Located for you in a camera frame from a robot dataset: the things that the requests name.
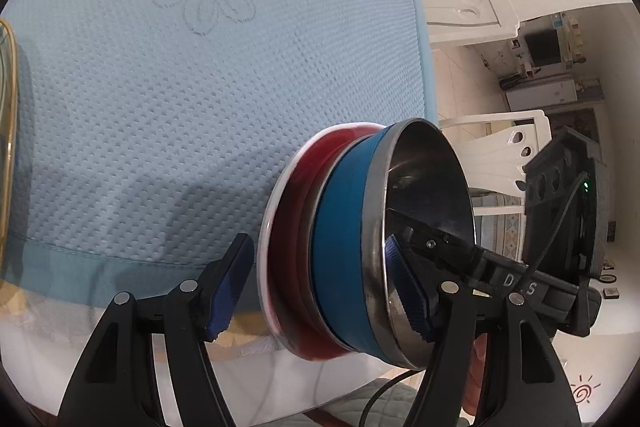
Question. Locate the pink dotted bowl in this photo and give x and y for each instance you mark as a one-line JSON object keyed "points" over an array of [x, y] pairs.
{"points": [[280, 237]]}

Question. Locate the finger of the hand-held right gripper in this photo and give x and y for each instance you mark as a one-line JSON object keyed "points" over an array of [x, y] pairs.
{"points": [[450, 269], [430, 237]]}

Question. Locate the red steel bowl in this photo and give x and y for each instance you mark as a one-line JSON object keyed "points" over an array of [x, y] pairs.
{"points": [[307, 257]]}

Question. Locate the blue steel bowl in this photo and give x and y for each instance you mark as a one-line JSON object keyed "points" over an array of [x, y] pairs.
{"points": [[345, 217]]}

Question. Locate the person's right hand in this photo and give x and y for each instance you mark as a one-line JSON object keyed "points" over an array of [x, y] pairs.
{"points": [[474, 367]]}

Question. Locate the white cabinet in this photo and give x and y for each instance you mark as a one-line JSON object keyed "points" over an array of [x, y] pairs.
{"points": [[540, 94]]}

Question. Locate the grey quilted cloth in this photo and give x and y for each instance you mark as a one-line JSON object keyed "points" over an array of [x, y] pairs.
{"points": [[350, 407]]}

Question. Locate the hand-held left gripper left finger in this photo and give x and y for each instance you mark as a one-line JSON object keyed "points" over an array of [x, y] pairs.
{"points": [[231, 292]]}

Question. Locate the light blue table mat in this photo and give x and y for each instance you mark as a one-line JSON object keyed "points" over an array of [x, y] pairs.
{"points": [[150, 107]]}

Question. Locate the yellow-rimmed plate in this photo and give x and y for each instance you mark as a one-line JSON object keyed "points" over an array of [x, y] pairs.
{"points": [[6, 132]]}

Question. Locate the white plastic chair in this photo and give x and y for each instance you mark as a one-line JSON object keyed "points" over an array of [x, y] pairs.
{"points": [[500, 147], [465, 7]]}

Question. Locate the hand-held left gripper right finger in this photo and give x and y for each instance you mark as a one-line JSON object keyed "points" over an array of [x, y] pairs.
{"points": [[406, 292]]}

